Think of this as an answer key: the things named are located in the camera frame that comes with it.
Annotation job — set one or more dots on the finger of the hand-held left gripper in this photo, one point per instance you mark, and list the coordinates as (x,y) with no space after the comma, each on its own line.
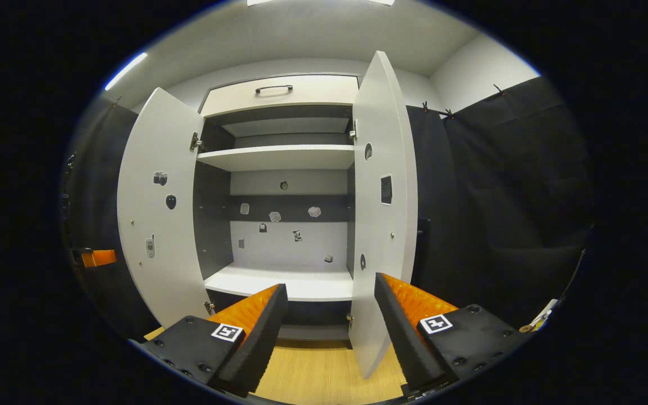
(99,258)

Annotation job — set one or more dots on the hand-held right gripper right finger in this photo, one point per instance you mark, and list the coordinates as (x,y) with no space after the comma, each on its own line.
(408,346)

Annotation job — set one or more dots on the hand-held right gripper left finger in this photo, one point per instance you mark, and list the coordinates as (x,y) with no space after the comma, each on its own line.
(251,354)

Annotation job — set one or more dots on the small yellow bottle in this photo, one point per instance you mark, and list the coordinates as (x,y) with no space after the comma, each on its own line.
(529,326)

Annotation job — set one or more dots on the black backdrop cloth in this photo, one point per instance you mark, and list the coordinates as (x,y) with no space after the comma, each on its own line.
(498,197)

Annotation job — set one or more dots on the ceiling light panel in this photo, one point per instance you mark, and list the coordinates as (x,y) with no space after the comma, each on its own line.
(126,70)
(318,1)

